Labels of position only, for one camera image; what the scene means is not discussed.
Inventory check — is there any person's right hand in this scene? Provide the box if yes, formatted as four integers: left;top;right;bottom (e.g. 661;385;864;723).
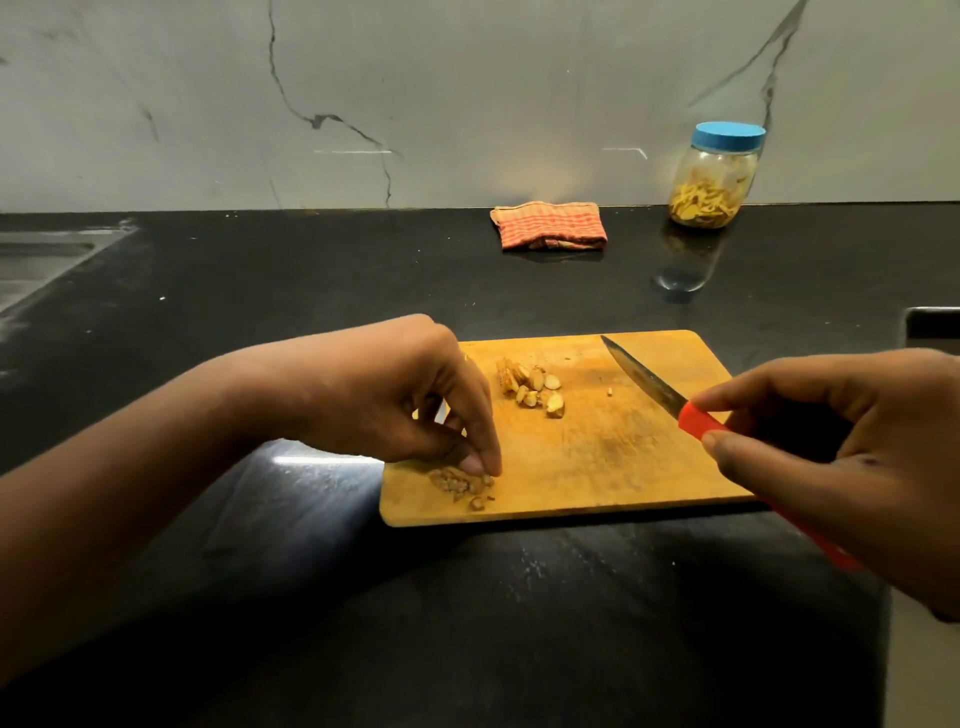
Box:
689;347;960;622

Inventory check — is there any person's left hand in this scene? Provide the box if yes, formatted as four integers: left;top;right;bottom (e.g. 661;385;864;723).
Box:
243;313;504;478

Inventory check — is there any knobby ginger piece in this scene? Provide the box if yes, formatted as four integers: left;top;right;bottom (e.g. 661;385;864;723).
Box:
428;465;486;502

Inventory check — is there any pile of ginger slices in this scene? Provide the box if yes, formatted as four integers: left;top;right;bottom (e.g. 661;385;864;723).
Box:
494;356;567;420

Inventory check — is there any red handled knife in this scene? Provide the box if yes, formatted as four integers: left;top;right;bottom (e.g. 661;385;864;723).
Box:
599;334;865;573

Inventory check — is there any blue-lidded plastic jar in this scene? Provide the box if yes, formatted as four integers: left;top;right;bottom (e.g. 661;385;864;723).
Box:
666;121;768;230

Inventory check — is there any person's left forearm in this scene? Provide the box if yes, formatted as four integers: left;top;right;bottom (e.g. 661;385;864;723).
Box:
0;352;294;688

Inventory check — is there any blue jar lid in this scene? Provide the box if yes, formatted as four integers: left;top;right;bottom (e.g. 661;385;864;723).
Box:
690;121;768;156

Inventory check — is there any beige cabinet door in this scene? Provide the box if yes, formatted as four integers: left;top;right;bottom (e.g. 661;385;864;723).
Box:
902;305;960;352

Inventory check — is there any wooden cutting board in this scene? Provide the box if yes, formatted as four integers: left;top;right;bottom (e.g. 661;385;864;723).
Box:
378;329;756;529

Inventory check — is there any orange checked cloth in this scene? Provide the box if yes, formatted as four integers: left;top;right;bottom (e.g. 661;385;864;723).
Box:
489;200;610;253

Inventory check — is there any steel sink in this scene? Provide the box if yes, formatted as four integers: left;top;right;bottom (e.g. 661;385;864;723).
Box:
0;219;138;316

